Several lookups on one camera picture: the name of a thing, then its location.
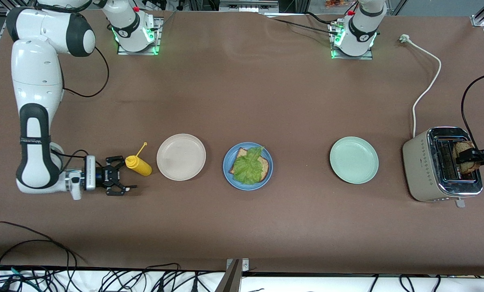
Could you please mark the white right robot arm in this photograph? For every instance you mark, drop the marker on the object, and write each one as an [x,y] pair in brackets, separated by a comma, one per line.
[35,73]

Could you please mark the beige chrome toaster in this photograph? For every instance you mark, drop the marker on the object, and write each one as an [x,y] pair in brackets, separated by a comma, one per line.
[418,170]

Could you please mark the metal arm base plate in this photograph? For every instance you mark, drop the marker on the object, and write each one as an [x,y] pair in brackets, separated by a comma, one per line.
[351,57]
[157,44]

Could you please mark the beige plate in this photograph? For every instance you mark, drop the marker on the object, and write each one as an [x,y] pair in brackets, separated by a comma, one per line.
[181,157]

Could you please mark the green lettuce leaf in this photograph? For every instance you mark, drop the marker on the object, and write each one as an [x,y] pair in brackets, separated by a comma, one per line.
[248,168]

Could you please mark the dark grey metal post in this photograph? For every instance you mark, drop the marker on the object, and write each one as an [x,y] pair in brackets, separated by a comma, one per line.
[230,284]

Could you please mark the grey power strip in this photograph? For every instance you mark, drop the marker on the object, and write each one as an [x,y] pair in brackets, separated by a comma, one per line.
[248,6]

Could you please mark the mint green plate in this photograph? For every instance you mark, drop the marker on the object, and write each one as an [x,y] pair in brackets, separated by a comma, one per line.
[353,160]

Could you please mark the blue plate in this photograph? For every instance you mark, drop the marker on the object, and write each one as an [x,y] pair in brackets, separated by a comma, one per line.
[248,187]

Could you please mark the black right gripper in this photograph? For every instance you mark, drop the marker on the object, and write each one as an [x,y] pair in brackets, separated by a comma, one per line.
[103,177]

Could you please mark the yellow mustard squeeze bottle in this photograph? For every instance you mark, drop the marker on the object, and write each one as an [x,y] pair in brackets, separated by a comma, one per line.
[141,166]

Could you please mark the silver metal bracket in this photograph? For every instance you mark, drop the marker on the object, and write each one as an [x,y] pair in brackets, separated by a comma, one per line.
[245,265]

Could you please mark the toasted bread slice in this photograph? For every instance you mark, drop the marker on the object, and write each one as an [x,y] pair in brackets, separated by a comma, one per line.
[463,147]
[265,168]

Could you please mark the orange packet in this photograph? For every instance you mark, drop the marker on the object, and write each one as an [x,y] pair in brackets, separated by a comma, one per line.
[335,3]

